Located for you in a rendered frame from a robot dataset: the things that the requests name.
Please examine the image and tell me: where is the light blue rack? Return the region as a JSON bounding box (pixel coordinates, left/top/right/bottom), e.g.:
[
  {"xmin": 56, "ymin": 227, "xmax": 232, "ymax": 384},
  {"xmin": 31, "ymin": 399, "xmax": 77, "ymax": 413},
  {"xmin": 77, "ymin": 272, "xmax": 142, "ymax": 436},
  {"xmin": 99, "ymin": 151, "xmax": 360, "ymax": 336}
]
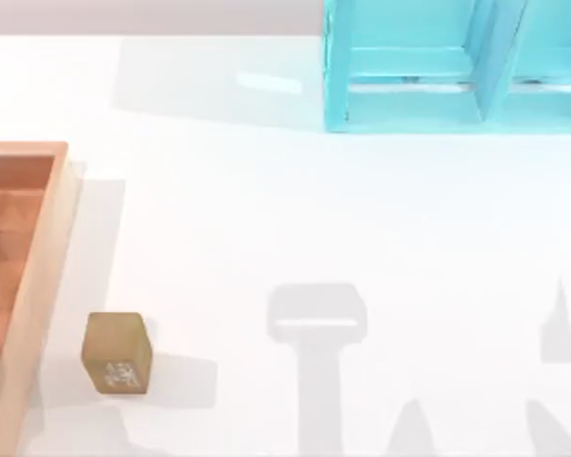
[{"xmin": 321, "ymin": 0, "xmax": 571, "ymax": 135}]

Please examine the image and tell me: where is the olive brown block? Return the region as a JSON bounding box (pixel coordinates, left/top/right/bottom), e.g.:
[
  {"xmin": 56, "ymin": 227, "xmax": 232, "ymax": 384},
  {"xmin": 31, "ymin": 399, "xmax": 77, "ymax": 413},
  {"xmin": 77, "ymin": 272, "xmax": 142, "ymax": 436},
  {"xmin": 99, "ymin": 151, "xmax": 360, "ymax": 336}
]
[{"xmin": 80, "ymin": 311, "xmax": 153, "ymax": 396}]

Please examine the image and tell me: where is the shallow salmon-coloured box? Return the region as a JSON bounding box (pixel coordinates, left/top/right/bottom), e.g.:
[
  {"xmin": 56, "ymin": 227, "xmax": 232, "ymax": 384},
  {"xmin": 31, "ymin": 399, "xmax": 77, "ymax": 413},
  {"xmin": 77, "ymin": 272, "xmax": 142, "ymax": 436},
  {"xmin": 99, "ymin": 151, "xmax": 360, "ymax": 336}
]
[{"xmin": 0, "ymin": 140, "xmax": 70, "ymax": 457}]

